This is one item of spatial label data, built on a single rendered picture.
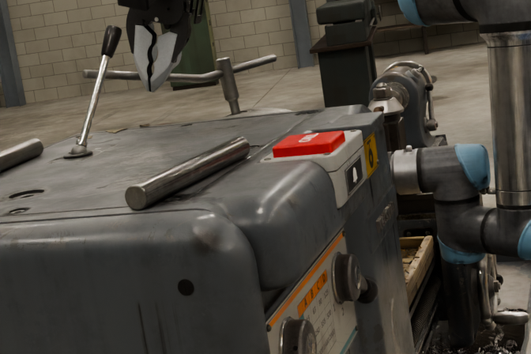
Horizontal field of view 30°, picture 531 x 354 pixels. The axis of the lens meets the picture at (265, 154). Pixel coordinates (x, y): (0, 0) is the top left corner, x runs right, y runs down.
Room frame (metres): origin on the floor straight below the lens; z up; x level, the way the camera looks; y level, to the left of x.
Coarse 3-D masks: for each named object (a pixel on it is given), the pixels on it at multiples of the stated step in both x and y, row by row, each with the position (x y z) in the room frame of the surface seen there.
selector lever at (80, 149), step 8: (104, 56) 1.21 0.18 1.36; (104, 64) 1.21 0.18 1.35; (104, 72) 1.20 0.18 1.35; (96, 80) 1.20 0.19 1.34; (96, 88) 1.19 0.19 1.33; (96, 96) 1.19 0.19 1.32; (96, 104) 1.19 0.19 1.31; (88, 112) 1.18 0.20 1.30; (88, 120) 1.18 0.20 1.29; (88, 128) 1.18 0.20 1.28; (80, 136) 1.17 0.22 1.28; (80, 144) 1.17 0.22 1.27; (72, 152) 1.16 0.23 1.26; (80, 152) 1.16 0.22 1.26; (88, 152) 1.16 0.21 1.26
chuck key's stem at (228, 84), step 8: (224, 64) 1.47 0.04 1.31; (224, 72) 1.47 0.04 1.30; (232, 72) 1.48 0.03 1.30; (224, 80) 1.47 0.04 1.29; (232, 80) 1.47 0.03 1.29; (224, 88) 1.47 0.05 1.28; (232, 88) 1.47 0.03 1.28; (224, 96) 1.47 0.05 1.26; (232, 96) 1.47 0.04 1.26; (232, 104) 1.47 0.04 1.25; (232, 112) 1.47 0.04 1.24; (240, 112) 1.48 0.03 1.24
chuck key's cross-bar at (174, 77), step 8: (272, 56) 1.53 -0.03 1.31; (240, 64) 1.50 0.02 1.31; (248, 64) 1.50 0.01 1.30; (256, 64) 1.51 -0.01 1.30; (264, 64) 1.52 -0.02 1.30; (88, 72) 1.33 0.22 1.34; (96, 72) 1.34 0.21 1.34; (112, 72) 1.36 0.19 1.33; (120, 72) 1.36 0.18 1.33; (128, 72) 1.37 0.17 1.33; (136, 72) 1.38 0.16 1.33; (216, 72) 1.46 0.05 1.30; (136, 80) 1.38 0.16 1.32; (168, 80) 1.41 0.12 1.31; (176, 80) 1.42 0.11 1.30; (184, 80) 1.43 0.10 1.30; (192, 80) 1.43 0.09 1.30; (200, 80) 1.44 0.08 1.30; (208, 80) 1.45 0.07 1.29
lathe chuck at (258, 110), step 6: (246, 108) 1.52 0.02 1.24; (252, 108) 1.50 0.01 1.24; (258, 108) 1.49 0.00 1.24; (264, 108) 1.49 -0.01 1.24; (270, 108) 1.49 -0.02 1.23; (276, 108) 1.49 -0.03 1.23; (282, 108) 1.50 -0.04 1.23; (228, 114) 1.52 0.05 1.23; (240, 114) 1.46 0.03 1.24; (246, 114) 1.45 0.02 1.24; (252, 114) 1.44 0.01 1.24; (258, 114) 1.44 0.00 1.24
